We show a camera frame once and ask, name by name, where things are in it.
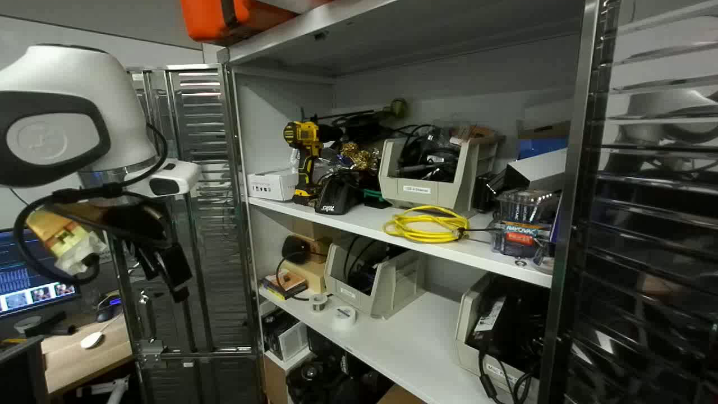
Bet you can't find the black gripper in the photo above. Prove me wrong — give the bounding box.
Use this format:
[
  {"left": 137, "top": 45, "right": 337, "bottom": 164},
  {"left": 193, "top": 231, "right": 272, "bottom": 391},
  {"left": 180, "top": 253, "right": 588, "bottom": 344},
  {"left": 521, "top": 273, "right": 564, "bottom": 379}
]
[{"left": 102, "top": 196, "right": 195, "bottom": 305}]

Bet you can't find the yellow cable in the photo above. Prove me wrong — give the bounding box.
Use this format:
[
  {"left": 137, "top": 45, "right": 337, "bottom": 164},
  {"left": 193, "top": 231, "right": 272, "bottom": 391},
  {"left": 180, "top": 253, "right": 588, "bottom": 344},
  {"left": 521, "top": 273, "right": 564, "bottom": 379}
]
[{"left": 380, "top": 204, "right": 474, "bottom": 246}]

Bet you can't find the cardboard box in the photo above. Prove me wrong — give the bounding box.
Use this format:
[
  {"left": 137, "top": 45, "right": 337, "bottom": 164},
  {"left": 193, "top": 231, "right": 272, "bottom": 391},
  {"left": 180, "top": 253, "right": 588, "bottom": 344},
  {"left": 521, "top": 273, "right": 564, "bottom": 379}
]
[{"left": 38, "top": 313, "right": 134, "bottom": 397}]

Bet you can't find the small white box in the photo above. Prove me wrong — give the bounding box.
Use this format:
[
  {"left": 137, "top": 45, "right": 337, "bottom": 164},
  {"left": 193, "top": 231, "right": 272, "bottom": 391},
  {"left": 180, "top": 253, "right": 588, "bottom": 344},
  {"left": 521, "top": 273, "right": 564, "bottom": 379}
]
[{"left": 246, "top": 168, "right": 299, "bottom": 204}]

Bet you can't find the grey plastic tool box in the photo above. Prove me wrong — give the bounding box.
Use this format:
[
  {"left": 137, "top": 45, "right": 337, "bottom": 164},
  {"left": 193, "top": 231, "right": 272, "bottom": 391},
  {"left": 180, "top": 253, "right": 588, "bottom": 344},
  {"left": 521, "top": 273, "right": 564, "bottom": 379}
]
[{"left": 375, "top": 132, "right": 504, "bottom": 216}]

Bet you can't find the grey metal box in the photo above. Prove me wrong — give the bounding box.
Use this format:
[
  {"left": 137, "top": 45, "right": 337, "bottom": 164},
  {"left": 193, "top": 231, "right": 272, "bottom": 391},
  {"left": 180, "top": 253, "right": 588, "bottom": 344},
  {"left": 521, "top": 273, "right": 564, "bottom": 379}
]
[{"left": 502, "top": 146, "right": 569, "bottom": 194}]

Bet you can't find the silver louvered metal rack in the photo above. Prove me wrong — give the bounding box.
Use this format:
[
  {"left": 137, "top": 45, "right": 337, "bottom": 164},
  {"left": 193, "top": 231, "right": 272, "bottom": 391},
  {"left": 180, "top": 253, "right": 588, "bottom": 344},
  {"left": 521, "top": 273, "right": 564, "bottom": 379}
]
[{"left": 127, "top": 62, "right": 261, "bottom": 404}]

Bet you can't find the white computer mouse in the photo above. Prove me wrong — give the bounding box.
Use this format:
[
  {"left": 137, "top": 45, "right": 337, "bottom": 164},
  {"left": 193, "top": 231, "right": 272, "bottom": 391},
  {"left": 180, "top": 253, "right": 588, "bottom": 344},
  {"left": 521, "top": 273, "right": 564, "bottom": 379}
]
[{"left": 78, "top": 330, "right": 106, "bottom": 352}]

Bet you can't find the black round device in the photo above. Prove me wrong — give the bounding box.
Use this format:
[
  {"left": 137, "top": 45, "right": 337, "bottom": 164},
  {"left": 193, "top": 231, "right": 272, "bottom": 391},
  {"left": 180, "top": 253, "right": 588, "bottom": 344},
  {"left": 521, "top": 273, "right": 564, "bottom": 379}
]
[{"left": 279, "top": 234, "right": 314, "bottom": 268}]

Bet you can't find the computer monitor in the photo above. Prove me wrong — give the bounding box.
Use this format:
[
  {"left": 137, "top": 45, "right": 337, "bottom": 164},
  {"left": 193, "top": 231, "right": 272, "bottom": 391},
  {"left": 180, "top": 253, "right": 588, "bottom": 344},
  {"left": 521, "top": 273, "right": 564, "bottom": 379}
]
[{"left": 0, "top": 226, "right": 81, "bottom": 324}]

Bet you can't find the small white carton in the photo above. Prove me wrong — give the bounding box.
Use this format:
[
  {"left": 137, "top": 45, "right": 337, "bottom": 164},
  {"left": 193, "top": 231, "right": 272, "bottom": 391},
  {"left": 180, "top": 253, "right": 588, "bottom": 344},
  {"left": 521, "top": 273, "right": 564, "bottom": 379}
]
[{"left": 274, "top": 320, "right": 310, "bottom": 363}]

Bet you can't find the black battery charger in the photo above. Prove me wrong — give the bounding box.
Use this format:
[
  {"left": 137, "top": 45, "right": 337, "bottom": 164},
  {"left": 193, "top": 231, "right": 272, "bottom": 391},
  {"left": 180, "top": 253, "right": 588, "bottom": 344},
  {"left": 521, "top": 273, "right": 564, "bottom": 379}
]
[{"left": 311, "top": 172, "right": 364, "bottom": 218}]

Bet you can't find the grey plastic storage bin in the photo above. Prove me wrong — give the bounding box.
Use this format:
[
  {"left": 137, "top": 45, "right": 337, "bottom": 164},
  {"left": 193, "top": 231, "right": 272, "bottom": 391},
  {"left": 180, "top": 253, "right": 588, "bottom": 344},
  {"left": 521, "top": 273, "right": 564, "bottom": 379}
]
[{"left": 322, "top": 240, "right": 430, "bottom": 320}]

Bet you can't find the orange plastic case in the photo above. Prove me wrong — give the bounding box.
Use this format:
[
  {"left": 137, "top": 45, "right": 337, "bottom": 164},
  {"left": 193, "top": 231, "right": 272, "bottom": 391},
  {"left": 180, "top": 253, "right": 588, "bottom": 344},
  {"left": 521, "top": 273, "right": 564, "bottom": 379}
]
[{"left": 180, "top": 0, "right": 255, "bottom": 45}]

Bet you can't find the white shelf unit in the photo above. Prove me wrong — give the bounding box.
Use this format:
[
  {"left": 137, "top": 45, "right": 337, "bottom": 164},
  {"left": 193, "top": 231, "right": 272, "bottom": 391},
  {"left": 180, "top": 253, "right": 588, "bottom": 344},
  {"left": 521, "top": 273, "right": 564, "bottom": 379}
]
[{"left": 221, "top": 0, "right": 582, "bottom": 404}]

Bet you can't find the clear screwdriver bit case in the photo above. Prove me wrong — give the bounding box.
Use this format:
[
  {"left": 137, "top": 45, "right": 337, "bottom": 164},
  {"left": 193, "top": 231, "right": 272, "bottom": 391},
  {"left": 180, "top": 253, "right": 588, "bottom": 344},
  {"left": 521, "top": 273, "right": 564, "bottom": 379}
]
[{"left": 490, "top": 188, "right": 561, "bottom": 264}]

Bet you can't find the blue plastic bin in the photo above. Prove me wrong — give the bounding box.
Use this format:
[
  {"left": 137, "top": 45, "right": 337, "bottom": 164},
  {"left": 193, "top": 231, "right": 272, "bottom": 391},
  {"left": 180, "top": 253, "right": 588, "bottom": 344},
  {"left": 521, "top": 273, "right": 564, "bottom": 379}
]
[{"left": 514, "top": 134, "right": 567, "bottom": 159}]

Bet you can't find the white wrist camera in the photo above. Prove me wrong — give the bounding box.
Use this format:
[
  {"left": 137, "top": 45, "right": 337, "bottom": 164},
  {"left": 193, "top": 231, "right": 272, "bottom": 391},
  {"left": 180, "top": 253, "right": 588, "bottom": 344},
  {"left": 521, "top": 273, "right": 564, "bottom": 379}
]
[{"left": 146, "top": 159, "right": 201, "bottom": 198}]

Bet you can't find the tan labelled mount block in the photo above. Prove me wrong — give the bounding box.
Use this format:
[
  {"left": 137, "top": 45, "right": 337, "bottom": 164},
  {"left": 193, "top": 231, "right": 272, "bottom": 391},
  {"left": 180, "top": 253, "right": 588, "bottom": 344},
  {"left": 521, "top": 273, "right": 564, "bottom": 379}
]
[{"left": 25, "top": 207, "right": 102, "bottom": 278}]

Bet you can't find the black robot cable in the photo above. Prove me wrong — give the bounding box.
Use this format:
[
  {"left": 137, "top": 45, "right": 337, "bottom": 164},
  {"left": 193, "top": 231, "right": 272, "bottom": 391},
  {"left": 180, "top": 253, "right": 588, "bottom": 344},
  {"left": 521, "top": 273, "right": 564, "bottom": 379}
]
[{"left": 10, "top": 122, "right": 170, "bottom": 288}]

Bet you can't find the yellow black cordless drill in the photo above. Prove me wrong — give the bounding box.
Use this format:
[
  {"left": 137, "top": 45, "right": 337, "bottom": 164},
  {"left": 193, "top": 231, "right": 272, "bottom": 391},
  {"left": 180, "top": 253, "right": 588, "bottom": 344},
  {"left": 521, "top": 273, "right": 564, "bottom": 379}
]
[{"left": 279, "top": 116, "right": 325, "bottom": 207}]

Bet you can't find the dark wire metal rack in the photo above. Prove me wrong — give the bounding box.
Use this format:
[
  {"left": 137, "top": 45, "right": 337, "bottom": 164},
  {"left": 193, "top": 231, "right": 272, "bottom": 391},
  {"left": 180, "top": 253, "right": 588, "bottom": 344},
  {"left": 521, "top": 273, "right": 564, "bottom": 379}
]
[{"left": 535, "top": 0, "right": 718, "bottom": 404}]

